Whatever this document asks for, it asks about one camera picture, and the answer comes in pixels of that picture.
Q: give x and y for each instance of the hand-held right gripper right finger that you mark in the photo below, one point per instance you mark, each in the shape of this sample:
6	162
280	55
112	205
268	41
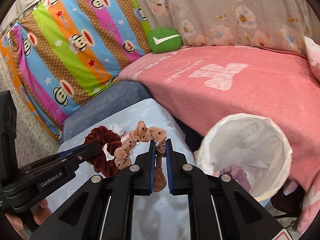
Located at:
170	170

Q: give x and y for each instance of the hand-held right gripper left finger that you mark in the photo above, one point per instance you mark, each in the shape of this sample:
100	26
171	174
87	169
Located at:
151	167

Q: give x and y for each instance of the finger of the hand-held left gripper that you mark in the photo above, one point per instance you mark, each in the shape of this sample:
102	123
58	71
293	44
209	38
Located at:
72	150
87	153

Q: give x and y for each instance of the dark red velvet scrunchie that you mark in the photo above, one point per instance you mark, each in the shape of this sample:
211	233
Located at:
110	165

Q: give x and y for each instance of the peach polka-dot scrunchie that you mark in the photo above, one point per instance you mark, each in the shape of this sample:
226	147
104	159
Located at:
125	152

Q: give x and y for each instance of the mauve cloth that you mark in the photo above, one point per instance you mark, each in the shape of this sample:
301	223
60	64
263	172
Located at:
235	176

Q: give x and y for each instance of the white lined trash bin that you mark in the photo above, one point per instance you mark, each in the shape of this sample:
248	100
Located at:
250	145

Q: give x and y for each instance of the person's left hand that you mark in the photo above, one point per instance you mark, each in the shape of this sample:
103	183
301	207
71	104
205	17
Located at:
41	217

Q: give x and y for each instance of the light blue palm print cloth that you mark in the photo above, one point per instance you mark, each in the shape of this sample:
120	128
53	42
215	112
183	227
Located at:
160	127

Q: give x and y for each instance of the blue-grey cushion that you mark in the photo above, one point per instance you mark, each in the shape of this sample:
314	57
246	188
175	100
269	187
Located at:
105	105

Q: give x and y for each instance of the striped monkey print pillow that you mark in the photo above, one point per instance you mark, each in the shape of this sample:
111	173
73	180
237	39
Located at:
75	55

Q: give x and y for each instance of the pink blanket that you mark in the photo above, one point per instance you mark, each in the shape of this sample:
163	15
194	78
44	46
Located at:
237	92

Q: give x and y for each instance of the green plush cushion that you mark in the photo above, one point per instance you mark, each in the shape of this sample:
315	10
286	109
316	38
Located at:
163	41

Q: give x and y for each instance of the floral beige pillow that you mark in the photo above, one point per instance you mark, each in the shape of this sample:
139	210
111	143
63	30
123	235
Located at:
225	12

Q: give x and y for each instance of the pink patterned pillow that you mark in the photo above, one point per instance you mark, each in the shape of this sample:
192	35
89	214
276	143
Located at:
313	55

